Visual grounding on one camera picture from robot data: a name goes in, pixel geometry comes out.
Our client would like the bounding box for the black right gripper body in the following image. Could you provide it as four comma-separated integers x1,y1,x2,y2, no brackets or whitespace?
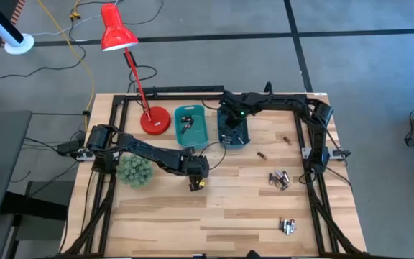
219,90,249,129

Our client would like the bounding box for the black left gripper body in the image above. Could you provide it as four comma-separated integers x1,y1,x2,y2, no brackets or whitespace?
188,163,210,193

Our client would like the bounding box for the dark blue-grey plastic bin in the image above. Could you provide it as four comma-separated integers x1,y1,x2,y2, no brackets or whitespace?
216,107,251,150

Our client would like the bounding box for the teal plastic bin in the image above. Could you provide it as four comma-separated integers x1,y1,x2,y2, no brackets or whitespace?
173,104,211,151

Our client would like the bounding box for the succulent in grey patterned pot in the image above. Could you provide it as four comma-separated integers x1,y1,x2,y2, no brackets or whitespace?
115,153,155,190

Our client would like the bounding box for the red desk lamp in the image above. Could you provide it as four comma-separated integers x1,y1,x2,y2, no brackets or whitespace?
100,2,173,137

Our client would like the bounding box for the black power brick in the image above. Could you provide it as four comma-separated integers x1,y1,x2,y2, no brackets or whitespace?
56,140,83,155

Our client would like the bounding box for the dark grey side table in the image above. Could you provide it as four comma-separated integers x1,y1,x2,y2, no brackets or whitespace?
0,109,33,221

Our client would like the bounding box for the white pole with round base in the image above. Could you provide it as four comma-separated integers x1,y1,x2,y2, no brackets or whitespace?
0,0,35,56

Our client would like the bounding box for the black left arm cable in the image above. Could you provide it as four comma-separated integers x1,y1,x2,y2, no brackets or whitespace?
198,141,228,172

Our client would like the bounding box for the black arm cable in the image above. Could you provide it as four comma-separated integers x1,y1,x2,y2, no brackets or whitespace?
198,141,228,172
298,163,354,192

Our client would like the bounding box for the black lamp cord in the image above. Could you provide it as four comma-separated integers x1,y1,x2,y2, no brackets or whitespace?
126,65,158,94

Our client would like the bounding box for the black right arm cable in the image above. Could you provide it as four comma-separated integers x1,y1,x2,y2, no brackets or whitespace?
298,163,354,192

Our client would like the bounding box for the yellow floor cable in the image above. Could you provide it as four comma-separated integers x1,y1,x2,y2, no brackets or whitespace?
35,0,96,131

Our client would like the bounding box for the yellow cable with plug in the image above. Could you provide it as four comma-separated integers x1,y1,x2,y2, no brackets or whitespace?
69,0,83,21

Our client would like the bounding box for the long black floor cable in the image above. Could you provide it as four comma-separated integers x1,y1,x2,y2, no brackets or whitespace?
0,21,87,82

